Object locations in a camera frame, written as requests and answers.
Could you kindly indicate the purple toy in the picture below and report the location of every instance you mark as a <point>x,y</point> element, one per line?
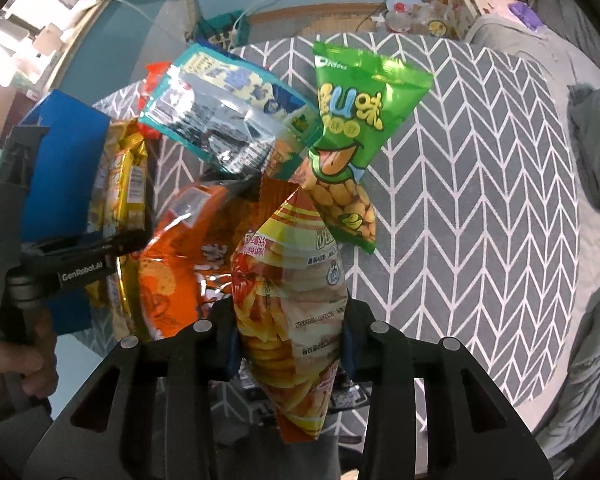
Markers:
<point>524,14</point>

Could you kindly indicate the gold snack packet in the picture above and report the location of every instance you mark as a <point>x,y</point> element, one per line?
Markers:
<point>125,185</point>

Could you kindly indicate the white window frame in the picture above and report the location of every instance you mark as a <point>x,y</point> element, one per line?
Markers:
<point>75,40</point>

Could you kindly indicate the teal silver snack bag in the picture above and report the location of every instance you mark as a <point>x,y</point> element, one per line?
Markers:
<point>220,110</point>

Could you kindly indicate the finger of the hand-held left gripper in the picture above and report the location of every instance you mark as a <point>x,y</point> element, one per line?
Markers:
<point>90,245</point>
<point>17,180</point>

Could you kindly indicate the grey chevron tablecloth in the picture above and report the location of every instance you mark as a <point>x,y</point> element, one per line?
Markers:
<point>470,185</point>

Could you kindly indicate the floral printed box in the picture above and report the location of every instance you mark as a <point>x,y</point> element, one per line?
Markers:
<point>480,5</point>

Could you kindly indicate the wooden board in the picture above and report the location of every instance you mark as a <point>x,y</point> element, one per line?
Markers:
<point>310,15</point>

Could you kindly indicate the yellow lid jar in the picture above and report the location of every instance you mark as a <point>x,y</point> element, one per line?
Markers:
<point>437,26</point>

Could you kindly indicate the grey bed sheet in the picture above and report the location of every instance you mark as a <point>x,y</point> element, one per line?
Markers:
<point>535,55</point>

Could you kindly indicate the green snack bag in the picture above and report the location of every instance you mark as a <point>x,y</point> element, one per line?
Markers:
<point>360,125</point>

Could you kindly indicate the grey pillow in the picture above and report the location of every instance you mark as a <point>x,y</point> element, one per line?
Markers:
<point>565,5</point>

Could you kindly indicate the white power strip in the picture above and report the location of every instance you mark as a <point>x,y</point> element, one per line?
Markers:
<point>230,36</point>

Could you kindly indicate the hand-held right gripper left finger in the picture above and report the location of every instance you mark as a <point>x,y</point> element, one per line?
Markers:
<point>227,342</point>

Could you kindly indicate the clear plastic bag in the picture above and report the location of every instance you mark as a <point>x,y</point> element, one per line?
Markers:
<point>410,17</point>

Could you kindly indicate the teal basket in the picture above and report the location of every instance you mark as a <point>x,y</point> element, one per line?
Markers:
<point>220,19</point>

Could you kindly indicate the yellow red chip bag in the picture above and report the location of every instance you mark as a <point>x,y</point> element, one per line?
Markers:
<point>290,320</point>

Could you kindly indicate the orange snack bag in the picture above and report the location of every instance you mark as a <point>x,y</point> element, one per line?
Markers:
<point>180,270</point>

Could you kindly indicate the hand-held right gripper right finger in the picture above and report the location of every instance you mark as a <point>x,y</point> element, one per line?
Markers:
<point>351,352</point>

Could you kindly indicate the person's left hand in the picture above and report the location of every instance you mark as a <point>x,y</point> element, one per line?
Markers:
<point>10,370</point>

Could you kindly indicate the crumpled grey quilt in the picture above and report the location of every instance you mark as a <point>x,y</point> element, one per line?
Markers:
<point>597,145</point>

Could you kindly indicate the blue storage box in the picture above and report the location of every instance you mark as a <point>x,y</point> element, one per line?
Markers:
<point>65,170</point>

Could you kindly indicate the red snack packet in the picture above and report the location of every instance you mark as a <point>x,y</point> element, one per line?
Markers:
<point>157,74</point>

